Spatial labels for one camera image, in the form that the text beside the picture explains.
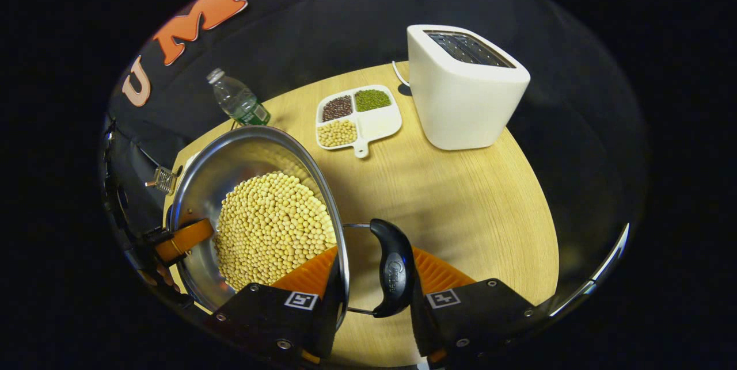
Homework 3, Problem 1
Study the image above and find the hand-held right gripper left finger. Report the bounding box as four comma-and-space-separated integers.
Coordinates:
208, 245, 349, 366

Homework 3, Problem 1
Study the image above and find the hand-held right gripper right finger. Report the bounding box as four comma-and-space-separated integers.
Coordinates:
410, 246, 536, 366

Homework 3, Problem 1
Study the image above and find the stainless steel pot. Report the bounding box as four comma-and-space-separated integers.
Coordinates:
166, 125, 416, 319

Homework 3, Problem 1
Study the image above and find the clear glass container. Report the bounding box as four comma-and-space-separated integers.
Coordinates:
145, 166, 176, 195

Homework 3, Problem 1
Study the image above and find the large heap of soybeans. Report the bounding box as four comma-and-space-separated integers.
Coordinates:
213, 171, 337, 293

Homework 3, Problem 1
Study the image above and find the clear plastic water bottle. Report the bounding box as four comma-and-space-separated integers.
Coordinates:
206, 68, 271, 127

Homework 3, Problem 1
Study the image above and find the small pile of soybeans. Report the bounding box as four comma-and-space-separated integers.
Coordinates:
317, 120, 358, 148

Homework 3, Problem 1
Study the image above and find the pile of red beans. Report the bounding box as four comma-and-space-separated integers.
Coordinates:
321, 95, 354, 122

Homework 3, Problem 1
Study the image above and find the white divided plate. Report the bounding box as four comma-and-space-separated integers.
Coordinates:
315, 85, 403, 159

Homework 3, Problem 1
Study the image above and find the white toaster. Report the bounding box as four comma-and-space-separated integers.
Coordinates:
407, 24, 531, 151

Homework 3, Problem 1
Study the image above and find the pile of green mung beans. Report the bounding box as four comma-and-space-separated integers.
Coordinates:
354, 89, 392, 113

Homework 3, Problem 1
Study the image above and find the black backdrop cloth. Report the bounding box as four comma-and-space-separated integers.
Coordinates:
104, 0, 648, 313

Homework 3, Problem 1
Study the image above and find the thin cable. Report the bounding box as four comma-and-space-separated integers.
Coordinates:
130, 140, 163, 170

